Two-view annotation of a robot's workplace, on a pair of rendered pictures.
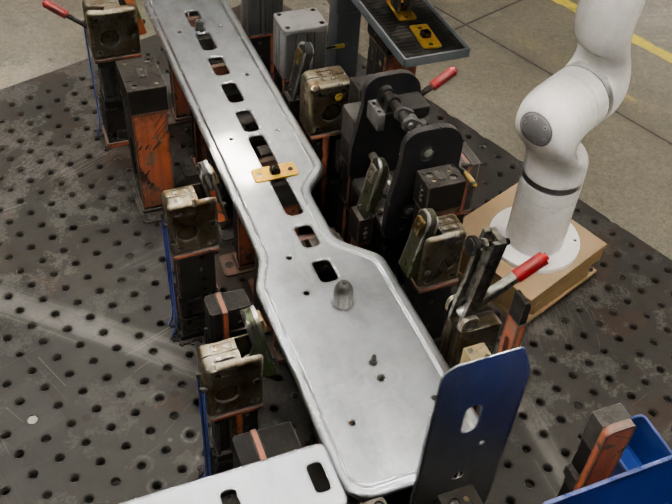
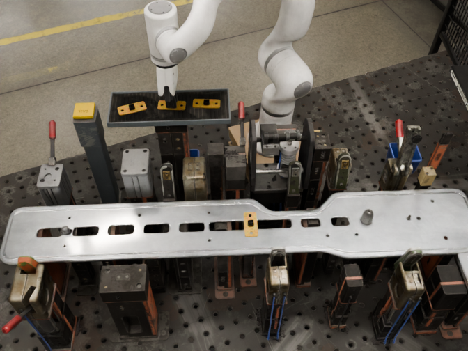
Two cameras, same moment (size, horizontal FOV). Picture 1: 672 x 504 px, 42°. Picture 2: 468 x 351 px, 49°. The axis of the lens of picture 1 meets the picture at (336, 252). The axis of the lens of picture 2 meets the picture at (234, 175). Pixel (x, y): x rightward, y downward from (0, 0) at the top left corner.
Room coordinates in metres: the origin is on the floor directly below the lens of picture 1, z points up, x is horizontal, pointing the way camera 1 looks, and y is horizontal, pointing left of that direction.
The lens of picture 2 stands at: (0.99, 0.90, 2.25)
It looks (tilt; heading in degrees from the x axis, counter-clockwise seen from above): 51 degrees down; 291
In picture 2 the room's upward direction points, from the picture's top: 1 degrees clockwise
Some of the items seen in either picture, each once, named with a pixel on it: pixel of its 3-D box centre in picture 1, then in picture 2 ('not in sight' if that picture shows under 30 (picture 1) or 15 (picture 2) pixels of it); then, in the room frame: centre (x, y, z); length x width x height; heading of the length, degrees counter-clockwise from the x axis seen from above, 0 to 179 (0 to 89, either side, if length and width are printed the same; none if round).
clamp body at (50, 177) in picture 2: (262, 50); (65, 208); (1.84, 0.22, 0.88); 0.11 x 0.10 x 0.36; 114
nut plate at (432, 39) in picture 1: (425, 34); (206, 102); (1.48, -0.14, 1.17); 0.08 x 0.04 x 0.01; 20
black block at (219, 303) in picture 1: (229, 359); (345, 298); (0.92, 0.17, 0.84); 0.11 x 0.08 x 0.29; 114
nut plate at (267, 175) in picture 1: (274, 170); (251, 223); (1.23, 0.12, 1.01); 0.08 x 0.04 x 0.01; 114
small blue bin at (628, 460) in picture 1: (630, 459); (402, 159); (0.84, -0.54, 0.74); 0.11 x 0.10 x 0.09; 24
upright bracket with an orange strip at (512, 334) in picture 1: (490, 407); (422, 186); (0.78, -0.25, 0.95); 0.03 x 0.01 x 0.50; 24
